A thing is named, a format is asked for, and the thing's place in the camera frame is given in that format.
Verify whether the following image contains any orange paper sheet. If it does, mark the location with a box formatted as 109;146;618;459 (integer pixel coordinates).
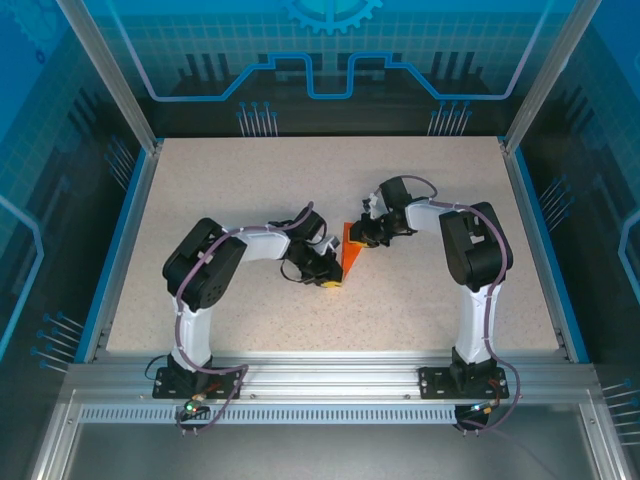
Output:
339;222;369;282

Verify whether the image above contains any aluminium mounting rail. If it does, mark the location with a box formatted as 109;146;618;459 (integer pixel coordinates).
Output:
67;349;601;406

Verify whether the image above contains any slotted grey cable duct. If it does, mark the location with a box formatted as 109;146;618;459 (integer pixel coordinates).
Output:
78;403;460;426

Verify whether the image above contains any aluminium blue side rail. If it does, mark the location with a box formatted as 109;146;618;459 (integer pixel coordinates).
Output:
499;139;591;364
74;139;164;364

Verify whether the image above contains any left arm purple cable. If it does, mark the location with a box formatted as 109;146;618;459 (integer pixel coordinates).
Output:
172;201;316;437

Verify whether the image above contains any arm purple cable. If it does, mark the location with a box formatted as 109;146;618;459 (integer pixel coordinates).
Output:
399;174;524;437
172;201;316;437

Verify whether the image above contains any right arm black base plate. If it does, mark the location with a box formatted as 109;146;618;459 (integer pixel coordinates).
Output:
418;366;511;400

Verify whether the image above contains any left cable connector green light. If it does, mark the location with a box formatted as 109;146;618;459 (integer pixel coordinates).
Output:
182;393;210;420

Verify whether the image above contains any aluminium frame post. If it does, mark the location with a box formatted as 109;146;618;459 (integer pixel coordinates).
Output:
53;0;165;154
499;0;605;156

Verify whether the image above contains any right cable connector yellow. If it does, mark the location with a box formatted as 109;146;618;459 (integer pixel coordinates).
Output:
467;399;502;417

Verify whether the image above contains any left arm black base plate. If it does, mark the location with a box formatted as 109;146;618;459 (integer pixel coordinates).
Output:
152;366;245;400

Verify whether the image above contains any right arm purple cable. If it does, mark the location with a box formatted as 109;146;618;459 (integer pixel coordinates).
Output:
399;174;524;437

